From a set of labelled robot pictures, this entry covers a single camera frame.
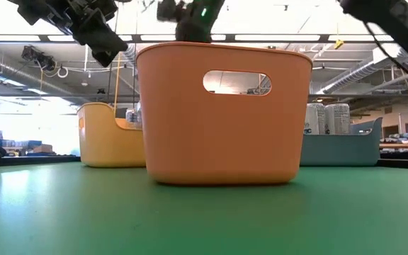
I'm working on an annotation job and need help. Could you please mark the yellow hanging cord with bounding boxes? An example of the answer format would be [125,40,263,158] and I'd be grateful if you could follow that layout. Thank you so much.
[113,52,122,117]

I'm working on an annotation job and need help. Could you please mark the grey ceiling duct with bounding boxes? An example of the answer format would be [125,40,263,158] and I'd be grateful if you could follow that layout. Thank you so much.
[0,52,97,109]

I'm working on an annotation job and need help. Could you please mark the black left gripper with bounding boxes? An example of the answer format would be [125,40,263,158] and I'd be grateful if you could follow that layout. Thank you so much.
[7,0,130,68]

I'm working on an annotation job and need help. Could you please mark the cardboard box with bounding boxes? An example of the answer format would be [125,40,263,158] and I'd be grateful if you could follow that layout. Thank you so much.
[32,143,54,154]

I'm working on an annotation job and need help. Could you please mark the blue-grey plastic bin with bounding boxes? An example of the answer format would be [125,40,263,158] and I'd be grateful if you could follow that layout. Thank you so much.
[297,116,383,167]

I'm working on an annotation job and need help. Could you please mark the white cable loop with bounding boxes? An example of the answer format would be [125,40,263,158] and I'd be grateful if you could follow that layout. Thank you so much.
[42,64,69,79]

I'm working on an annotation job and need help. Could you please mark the yellow plastic bin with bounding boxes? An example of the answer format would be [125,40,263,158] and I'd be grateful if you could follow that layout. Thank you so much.
[76,101,147,169]

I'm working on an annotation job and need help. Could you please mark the black table frame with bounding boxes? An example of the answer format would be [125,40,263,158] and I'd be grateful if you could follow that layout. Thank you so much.
[0,155,408,170]

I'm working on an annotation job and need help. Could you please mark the yellow hanging hook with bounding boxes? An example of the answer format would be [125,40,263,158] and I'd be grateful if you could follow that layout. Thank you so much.
[334,19,345,50]

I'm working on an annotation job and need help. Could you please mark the black hanging cable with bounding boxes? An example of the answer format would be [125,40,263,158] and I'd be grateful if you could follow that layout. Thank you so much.
[106,67,113,104]

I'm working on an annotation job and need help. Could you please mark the long ceiling light fixture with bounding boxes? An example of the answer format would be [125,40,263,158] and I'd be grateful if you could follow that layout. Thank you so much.
[0,33,408,45]

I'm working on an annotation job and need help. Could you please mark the blue silver Red Bull can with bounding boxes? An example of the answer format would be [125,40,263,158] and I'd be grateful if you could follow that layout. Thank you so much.
[125,106,136,125]
[132,101,144,129]

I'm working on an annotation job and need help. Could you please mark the large silver ceiling duct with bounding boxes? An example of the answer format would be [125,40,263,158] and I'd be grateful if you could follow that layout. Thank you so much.
[313,42,408,107]

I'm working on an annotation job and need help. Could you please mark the orange plastic bin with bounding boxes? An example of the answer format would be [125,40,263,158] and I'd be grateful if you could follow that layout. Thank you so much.
[135,41,314,187]

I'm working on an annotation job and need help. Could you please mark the silver flexible duct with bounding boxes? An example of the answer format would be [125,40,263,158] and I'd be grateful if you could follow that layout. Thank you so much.
[120,44,138,69]

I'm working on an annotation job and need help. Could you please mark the white Celsius energy drink can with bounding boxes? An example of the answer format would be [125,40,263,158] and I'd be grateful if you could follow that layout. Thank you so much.
[324,103,351,136]
[305,102,327,136]

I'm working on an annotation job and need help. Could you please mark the white ceiling unit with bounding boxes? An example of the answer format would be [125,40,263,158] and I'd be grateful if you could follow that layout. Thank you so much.
[372,44,405,65]

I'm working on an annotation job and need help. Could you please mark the wooden workbench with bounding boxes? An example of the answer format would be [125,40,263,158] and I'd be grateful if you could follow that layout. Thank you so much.
[378,142,408,150]

